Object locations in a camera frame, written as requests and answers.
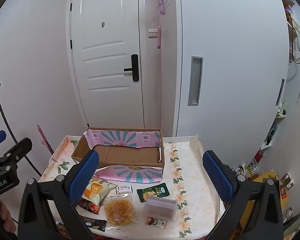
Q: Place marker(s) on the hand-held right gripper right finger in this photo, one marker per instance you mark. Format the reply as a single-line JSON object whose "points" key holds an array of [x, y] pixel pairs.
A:
{"points": [[217, 177]]}

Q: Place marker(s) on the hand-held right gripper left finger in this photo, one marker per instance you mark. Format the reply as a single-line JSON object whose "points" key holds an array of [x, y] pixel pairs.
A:
{"points": [[86, 175]]}

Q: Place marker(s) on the black and red snack packet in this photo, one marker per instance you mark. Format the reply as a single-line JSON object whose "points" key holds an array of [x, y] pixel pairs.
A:
{"points": [[90, 207]]}

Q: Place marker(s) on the long black snack packet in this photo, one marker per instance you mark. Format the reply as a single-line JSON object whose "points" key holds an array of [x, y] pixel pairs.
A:
{"points": [[93, 222]]}

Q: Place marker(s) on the cardboard box with pink flaps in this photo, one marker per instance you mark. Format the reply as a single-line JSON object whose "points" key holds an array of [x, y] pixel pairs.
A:
{"points": [[130, 155]]}

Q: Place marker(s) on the person's left hand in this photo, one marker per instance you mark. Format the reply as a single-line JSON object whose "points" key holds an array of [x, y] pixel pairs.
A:
{"points": [[8, 215]]}

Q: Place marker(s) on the floral tablecloth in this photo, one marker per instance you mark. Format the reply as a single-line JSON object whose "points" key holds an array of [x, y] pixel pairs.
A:
{"points": [[195, 160]]}

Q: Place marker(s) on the small white sachet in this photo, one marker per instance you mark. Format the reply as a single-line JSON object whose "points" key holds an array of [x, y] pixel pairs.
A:
{"points": [[123, 189]]}

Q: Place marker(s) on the yellow plastic item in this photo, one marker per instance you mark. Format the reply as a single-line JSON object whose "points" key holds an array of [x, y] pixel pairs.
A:
{"points": [[265, 176]]}

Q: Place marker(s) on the clear waffle snack packet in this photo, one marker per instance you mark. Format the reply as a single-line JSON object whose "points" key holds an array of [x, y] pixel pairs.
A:
{"points": [[118, 211]]}

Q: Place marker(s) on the translucent white packet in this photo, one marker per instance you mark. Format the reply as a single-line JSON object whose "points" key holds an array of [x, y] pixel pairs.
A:
{"points": [[160, 208]]}

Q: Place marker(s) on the green cracker packet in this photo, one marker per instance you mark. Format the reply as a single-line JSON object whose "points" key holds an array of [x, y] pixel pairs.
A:
{"points": [[152, 191]]}

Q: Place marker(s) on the cluttered white shelf unit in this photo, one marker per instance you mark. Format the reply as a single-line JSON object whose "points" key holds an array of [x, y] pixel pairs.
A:
{"points": [[270, 135]]}

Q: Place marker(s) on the small red white packet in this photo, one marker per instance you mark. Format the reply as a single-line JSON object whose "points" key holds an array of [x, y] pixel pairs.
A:
{"points": [[156, 222]]}

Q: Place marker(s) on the white panelled door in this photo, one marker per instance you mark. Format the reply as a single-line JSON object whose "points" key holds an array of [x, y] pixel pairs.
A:
{"points": [[102, 55]]}

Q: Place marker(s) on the white wardrobe door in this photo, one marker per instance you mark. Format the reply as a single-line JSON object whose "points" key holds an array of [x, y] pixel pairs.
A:
{"points": [[227, 55]]}

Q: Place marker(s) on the white light switch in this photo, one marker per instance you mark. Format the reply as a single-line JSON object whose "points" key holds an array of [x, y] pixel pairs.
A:
{"points": [[153, 33]]}

